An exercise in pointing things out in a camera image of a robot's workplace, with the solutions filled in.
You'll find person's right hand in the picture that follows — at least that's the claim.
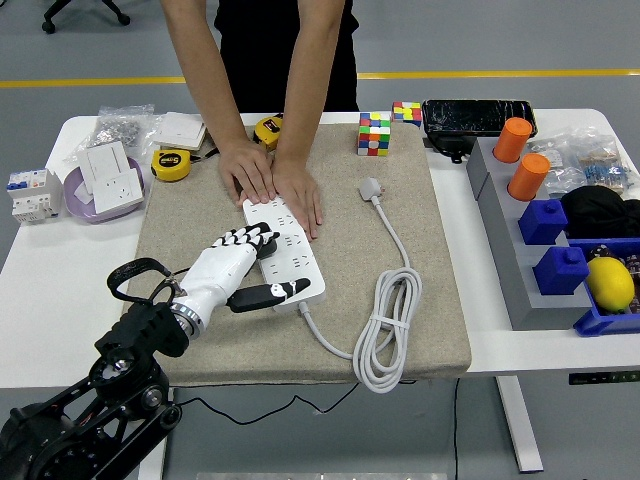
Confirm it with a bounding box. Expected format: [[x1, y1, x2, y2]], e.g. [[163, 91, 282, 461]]
[[217, 138, 278, 207]]

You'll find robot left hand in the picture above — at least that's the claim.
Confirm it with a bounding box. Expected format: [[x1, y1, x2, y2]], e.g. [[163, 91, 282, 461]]
[[174, 221, 312, 327]]

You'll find person's left hand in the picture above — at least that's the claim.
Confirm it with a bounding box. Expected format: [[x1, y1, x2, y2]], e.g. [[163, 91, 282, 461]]
[[269, 155, 324, 242]]

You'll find black plug with cord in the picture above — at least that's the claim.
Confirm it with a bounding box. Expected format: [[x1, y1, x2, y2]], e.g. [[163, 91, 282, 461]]
[[164, 230, 419, 426]]

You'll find white power strip with cord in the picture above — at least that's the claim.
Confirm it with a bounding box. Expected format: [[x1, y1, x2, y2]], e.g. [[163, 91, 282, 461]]
[[242, 176, 424, 395]]

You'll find dark circuit board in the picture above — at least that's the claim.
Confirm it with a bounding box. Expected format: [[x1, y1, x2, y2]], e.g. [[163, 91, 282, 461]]
[[619, 252, 640, 314]]

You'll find yellow tape measure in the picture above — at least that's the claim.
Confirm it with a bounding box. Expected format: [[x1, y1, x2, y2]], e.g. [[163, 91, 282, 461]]
[[252, 113, 284, 151], [150, 148, 193, 182]]

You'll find grey-brown mat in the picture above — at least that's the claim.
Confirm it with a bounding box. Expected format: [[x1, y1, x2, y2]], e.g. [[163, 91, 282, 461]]
[[124, 122, 473, 389]]

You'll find large colourful puzzle cube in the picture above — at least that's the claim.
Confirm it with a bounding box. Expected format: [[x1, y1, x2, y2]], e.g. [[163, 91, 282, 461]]
[[356, 110, 392, 157]]

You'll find clear bag of screws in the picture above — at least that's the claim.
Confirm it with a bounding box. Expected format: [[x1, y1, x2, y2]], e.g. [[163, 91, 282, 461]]
[[62, 103, 164, 164]]

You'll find small colourful puzzle cube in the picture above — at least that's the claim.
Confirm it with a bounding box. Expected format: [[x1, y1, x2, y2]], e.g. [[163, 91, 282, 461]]
[[391, 100, 423, 128]]

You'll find purple bowl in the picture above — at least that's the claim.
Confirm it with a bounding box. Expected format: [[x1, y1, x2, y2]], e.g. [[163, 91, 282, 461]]
[[62, 157, 147, 225]]

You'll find small black device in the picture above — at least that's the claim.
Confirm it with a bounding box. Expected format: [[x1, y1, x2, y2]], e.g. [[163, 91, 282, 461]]
[[425, 133, 477, 165]]

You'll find black wrapped tray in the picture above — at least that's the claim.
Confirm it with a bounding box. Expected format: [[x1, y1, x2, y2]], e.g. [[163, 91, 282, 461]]
[[422, 98, 539, 139]]

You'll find white circuit breaker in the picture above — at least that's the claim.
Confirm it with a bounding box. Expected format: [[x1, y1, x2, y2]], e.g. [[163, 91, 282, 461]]
[[5, 168, 64, 226]]

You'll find white table leg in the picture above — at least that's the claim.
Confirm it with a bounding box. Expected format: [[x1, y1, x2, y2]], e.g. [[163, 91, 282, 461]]
[[494, 374, 545, 474], [137, 387, 176, 480]]

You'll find orange cylinder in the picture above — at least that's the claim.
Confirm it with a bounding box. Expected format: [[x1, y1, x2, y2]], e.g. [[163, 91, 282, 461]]
[[507, 152, 552, 202], [492, 116, 534, 164]]

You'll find black office chair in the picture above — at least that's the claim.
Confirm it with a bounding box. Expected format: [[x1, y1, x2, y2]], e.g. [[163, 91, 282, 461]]
[[40, 0, 131, 35]]

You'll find grey peg block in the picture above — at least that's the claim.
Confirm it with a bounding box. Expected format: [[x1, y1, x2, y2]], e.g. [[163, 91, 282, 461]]
[[465, 135, 594, 331]]

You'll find blue block with knob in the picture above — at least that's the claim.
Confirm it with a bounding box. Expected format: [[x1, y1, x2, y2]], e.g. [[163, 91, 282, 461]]
[[517, 198, 569, 246], [531, 244, 590, 296]]

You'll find clear bag of parts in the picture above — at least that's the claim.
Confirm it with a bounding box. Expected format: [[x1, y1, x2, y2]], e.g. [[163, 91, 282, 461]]
[[527, 137, 586, 199]]

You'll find black cloth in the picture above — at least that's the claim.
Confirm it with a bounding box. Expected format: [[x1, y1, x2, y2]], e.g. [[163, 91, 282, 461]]
[[558, 184, 640, 240]]

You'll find clear bag of resistors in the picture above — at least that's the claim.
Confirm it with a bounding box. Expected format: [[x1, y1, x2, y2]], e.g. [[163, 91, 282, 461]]
[[574, 124, 640, 196]]

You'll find yellow lemon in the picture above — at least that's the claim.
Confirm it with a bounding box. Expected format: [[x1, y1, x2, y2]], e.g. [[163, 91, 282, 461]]
[[584, 255, 635, 314]]

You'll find blue plastic bin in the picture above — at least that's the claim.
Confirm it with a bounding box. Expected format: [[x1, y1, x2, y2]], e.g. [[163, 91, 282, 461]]
[[569, 237, 640, 337]]

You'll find black table control panel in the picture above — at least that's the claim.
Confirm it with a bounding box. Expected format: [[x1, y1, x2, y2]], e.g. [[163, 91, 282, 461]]
[[567, 369, 640, 386]]

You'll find white wall switch panel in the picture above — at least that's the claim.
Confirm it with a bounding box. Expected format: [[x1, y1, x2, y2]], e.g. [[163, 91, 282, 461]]
[[149, 110, 210, 151]]

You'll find white wall socket plate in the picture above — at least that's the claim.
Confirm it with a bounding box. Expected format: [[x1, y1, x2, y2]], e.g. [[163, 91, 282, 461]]
[[92, 169, 145, 215]]

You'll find white switch plate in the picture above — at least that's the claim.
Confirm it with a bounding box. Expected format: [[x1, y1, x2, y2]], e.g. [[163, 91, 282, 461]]
[[75, 141, 132, 196]]

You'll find thin black hanging cable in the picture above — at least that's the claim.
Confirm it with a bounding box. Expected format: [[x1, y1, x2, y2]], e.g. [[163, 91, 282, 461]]
[[451, 377, 461, 480]]

